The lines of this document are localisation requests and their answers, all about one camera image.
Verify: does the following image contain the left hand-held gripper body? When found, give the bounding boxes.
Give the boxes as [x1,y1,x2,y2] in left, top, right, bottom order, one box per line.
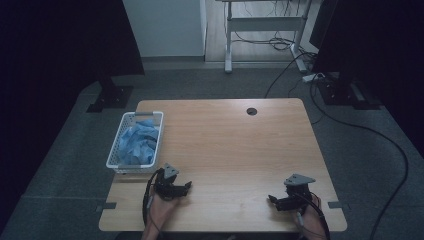
[153,163,183,201]

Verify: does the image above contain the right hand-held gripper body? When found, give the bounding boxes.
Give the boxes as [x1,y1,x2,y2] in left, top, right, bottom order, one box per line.
[278,173,316,215]

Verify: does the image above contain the light blue shirt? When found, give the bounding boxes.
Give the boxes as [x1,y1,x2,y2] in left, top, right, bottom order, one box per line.
[118,119,160,166]

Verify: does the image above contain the white plastic basket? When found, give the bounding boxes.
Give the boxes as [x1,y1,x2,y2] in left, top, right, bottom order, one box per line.
[105,111,165,175]

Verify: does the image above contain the person's left hand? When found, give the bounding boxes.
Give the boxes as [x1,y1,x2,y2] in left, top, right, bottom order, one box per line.
[148,194,183,232]

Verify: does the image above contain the person's right hand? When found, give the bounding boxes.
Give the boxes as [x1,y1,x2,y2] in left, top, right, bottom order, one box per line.
[293,194,324,233]

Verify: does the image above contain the grey table foot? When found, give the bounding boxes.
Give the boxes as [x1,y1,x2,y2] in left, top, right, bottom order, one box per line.
[327,201,352,212]
[95,201,118,213]

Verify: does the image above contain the black stand base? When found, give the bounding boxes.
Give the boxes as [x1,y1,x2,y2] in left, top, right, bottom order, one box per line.
[316,71,382,111]
[86,75,134,114]

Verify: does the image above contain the white power strip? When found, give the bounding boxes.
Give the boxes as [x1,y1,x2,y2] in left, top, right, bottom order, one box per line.
[302,72,326,84]

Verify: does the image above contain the white panel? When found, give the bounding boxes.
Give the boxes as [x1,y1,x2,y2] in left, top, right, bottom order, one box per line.
[121,0,208,58]

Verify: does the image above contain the dark curtain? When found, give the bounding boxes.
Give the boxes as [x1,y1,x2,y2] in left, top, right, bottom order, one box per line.
[0,0,146,231]
[309,0,424,158]

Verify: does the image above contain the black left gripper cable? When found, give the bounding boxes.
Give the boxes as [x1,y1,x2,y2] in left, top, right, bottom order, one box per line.
[142,168,165,234]

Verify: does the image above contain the long black floor cable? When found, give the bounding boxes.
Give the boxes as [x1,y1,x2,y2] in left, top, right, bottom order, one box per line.
[309,79,410,240]

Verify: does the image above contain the thin black floor cable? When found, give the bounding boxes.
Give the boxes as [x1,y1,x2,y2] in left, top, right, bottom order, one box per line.
[264,52,308,100]

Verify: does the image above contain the tangle of floor cables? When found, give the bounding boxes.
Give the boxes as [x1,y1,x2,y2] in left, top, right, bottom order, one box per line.
[231,29,318,64]

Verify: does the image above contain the white desk frame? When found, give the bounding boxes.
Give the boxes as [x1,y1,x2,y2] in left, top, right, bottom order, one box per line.
[216,0,313,74]

